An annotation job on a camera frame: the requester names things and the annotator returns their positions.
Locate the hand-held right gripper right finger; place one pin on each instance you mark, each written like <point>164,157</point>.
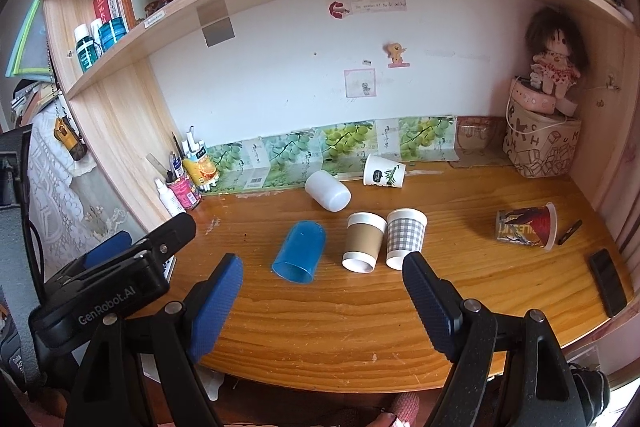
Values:
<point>431,302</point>

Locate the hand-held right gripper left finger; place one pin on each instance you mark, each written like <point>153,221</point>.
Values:
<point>216,302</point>

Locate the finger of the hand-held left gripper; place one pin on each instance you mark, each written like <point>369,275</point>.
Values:
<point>170,232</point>
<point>106,249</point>

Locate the grey plaid paper cup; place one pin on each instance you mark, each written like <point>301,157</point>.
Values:
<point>405,234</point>

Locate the brown sleeve paper cup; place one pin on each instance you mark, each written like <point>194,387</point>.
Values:
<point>364,241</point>

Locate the blue plastic cup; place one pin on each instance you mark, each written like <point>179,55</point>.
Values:
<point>300,249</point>

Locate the red patterned paper cup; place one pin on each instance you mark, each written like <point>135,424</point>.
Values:
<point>522,227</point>

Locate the white leaf print paper cup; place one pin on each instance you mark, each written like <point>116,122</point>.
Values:
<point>384,171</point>

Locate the white plastic cup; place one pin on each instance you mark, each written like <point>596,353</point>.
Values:
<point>327,190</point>

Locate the small white bottle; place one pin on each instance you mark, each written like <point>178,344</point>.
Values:
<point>167,199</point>

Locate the pink pen holder can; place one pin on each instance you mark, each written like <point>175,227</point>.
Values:
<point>183,192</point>

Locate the white lace cloth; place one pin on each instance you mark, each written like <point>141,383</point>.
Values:
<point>70,202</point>

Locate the clear ruler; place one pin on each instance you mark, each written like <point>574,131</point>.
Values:
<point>156,164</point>

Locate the green grape print carton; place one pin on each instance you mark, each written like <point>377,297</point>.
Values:
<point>292,154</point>
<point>417,137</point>
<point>347,139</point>
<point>235,167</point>

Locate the wooden bookshelf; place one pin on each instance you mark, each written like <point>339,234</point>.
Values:
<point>125,117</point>

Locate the black pen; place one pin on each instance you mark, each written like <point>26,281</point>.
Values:
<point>570,233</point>

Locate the clear plastic container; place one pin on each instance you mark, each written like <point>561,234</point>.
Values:
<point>472,134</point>

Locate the black phone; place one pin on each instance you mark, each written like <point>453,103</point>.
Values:
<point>607,282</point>

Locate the beige patterned storage bag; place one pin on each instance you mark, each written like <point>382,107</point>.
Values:
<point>542,149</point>

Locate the white bottle teal label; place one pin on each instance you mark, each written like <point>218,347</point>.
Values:
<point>85,49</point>

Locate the teal jar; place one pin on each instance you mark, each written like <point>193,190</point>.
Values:
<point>112,33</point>

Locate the grey tape patch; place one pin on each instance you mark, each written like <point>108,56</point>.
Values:
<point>216,24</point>

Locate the green framed board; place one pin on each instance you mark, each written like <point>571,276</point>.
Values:
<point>25,42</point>

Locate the pink round box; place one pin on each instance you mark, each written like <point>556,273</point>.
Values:
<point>532,99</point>

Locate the brown haired rag doll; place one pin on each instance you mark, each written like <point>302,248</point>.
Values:
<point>552,52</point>

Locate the pink square wall sticker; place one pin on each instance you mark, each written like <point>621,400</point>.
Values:
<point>360,83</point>

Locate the orange cartoon wall sticker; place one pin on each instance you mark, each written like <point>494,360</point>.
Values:
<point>396,53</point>

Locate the red wall sticker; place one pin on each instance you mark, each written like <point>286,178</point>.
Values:
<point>339,9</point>

